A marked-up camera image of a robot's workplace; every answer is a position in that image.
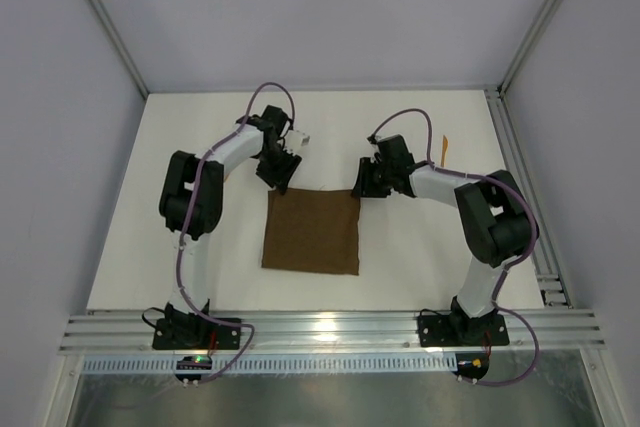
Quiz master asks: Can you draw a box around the brown cloth napkin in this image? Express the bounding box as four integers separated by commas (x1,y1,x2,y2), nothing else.
261,188,361,276

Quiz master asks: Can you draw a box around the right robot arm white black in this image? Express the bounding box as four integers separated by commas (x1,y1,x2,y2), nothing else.
352,135,539,348

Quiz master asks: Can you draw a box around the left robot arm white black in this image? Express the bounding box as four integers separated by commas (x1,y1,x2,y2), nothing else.
152,105,308,350

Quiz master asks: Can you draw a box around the orange plastic knife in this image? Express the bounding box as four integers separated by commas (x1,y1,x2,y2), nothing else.
440,135,449,168

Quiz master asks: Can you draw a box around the left small controller board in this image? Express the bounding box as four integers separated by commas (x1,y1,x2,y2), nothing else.
174,354,213,387

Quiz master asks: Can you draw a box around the small controller board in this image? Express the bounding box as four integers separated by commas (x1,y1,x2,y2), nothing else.
453,354,490,386
174,354,213,387

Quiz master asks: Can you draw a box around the right small controller board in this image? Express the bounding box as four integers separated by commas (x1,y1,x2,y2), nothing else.
453,354,490,386

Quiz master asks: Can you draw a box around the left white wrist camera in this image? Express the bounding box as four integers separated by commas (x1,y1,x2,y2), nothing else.
285,130,310,153

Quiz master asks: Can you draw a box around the aluminium front rail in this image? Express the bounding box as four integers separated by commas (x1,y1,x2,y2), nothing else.
59,309,605,354

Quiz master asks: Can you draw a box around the aluminium rail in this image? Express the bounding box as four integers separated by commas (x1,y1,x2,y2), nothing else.
59,309,605,354
484,87,573,309

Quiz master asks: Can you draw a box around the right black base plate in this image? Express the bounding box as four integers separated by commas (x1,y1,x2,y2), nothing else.
416,309,510,347

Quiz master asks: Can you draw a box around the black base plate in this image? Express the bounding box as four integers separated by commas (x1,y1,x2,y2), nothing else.
152,316,241,351
416,309,510,347

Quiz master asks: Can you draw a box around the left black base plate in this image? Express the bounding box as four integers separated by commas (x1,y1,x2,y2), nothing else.
152,316,241,351

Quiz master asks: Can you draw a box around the slotted grey cable duct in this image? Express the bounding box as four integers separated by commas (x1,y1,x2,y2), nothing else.
82,351,456,375

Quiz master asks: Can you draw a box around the aluminium right side rail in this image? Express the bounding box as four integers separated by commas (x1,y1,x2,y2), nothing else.
484,87,573,309

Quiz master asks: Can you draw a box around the right aluminium corner post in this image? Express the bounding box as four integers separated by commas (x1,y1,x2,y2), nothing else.
498,0,564,97

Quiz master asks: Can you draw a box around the aluminium corner post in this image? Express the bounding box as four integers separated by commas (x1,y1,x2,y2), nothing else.
498,0,564,97
85,0,150,100

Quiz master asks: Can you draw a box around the left aluminium corner post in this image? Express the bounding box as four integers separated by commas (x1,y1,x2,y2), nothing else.
85,0,150,100

